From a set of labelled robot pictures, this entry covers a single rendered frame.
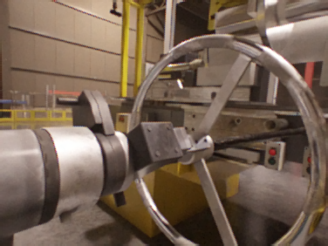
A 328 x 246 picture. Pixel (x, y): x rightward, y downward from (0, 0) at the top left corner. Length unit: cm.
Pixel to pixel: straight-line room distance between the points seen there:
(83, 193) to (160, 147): 9
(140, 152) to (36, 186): 10
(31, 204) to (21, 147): 5
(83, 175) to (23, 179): 5
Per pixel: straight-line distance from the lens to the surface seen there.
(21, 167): 20
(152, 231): 170
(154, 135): 25
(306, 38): 152
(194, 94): 183
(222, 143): 45
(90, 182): 22
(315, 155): 31
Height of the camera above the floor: 94
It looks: 5 degrees down
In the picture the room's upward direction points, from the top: 3 degrees clockwise
